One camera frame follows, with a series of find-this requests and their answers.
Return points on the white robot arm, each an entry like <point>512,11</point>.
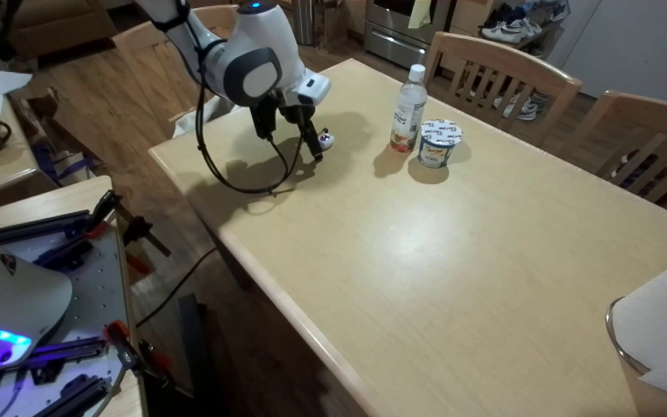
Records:
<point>258,66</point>

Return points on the white lidded cup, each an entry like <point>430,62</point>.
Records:
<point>437,139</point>

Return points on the side wooden table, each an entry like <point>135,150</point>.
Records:
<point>19,171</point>

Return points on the black clamp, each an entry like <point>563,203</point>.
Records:
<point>111,210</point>

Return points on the wooden chair far middle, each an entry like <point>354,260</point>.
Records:
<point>497,85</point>

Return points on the white lined bin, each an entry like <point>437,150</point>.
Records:
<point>636,332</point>

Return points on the white paper bag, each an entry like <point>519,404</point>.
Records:
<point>215,108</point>

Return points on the wooden chair far right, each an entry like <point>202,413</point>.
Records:
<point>635,128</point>

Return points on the white sneakers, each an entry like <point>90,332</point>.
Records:
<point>512,33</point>

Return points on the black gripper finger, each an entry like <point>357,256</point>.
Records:
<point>265,120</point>
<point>301,117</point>

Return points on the clear plastic bottle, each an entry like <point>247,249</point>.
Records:
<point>408,110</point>

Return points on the stainless oven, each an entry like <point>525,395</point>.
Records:
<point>387,33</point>

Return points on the small white toy figure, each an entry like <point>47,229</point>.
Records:
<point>324,139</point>

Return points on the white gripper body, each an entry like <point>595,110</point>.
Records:
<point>301,87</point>

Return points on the wooden chair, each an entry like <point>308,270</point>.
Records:
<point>635,128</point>
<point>497,85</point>

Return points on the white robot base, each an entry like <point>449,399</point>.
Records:
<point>33,300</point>

